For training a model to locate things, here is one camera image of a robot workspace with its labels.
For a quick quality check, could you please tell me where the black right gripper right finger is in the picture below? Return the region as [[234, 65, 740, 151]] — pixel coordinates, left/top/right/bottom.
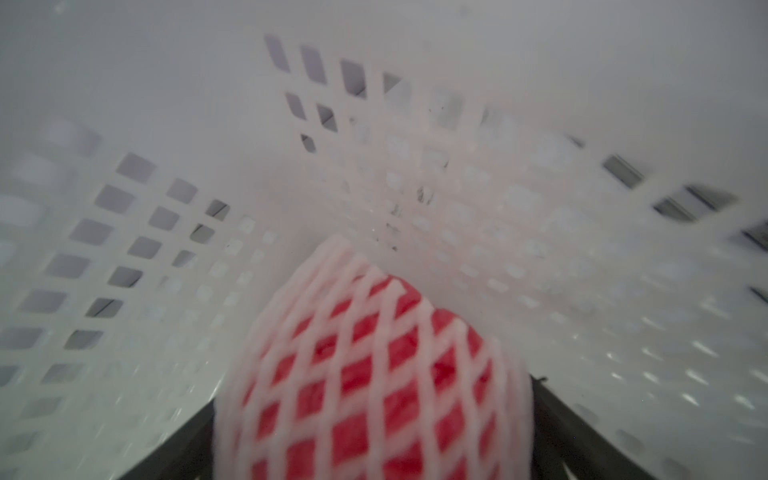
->
[[531, 377, 653, 480]]

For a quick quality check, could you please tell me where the netted apple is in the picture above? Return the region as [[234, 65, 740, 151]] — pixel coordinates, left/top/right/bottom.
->
[[213, 236, 534, 479]]

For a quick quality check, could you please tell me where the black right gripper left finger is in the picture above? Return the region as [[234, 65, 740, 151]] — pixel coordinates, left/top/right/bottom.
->
[[120, 400, 215, 480]]

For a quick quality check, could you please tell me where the white plastic perforated basket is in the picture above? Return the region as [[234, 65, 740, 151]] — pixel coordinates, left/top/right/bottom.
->
[[1, 1, 767, 479]]

